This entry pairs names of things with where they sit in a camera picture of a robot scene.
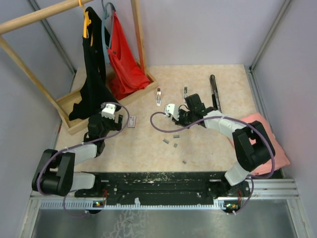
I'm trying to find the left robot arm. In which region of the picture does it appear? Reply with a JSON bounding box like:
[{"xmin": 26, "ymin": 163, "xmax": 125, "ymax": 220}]
[{"xmin": 31, "ymin": 114, "xmax": 123, "ymax": 197}]

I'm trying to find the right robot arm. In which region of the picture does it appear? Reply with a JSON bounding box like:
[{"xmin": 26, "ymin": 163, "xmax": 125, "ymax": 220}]
[{"xmin": 164, "ymin": 94, "xmax": 275, "ymax": 196}]

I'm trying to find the left red staple box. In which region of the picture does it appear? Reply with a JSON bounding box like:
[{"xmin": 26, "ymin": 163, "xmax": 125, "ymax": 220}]
[{"xmin": 127, "ymin": 116, "xmax": 137, "ymax": 128}]

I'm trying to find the black hanging garment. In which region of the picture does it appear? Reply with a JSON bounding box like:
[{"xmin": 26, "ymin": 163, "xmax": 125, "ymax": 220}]
[{"xmin": 69, "ymin": 7, "xmax": 117, "ymax": 120}]

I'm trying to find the red hanging garment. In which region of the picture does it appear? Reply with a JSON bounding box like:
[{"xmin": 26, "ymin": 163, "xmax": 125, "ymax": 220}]
[{"xmin": 107, "ymin": 13, "xmax": 151, "ymax": 100}]

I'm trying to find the wooden clothes rack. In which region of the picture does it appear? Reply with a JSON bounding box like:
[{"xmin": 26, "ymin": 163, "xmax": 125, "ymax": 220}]
[{"xmin": 0, "ymin": 0, "xmax": 159, "ymax": 136}]

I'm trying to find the blue clothes hanger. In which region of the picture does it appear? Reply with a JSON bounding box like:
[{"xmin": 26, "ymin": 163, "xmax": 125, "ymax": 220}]
[{"xmin": 101, "ymin": 0, "xmax": 117, "ymax": 62}]

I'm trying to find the pink folded towel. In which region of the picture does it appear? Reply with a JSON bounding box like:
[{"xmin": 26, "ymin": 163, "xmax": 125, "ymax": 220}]
[{"xmin": 240, "ymin": 113, "xmax": 290, "ymax": 176}]

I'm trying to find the yellow clothes hanger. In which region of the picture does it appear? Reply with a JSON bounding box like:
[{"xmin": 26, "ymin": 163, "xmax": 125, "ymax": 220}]
[{"xmin": 78, "ymin": 0, "xmax": 91, "ymax": 39}]

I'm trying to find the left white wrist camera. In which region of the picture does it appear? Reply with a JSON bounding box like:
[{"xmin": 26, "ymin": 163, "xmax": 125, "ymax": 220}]
[{"xmin": 101, "ymin": 103, "xmax": 116, "ymax": 120}]

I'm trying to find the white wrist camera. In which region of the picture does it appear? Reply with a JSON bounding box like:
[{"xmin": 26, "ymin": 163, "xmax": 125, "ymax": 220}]
[
  {"xmin": 164, "ymin": 104, "xmax": 179, "ymax": 121},
  {"xmin": 101, "ymin": 103, "xmax": 116, "ymax": 120}
]

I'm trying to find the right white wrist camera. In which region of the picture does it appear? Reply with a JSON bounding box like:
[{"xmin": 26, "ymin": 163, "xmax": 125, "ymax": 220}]
[{"xmin": 164, "ymin": 104, "xmax": 179, "ymax": 121}]

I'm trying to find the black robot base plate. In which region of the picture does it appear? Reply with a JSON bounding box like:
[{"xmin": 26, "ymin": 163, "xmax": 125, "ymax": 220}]
[{"xmin": 75, "ymin": 172, "xmax": 243, "ymax": 198}]

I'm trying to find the aluminium frame rail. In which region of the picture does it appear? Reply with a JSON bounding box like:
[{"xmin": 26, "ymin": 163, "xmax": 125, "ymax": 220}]
[{"xmin": 34, "ymin": 179, "xmax": 299, "ymax": 214}]

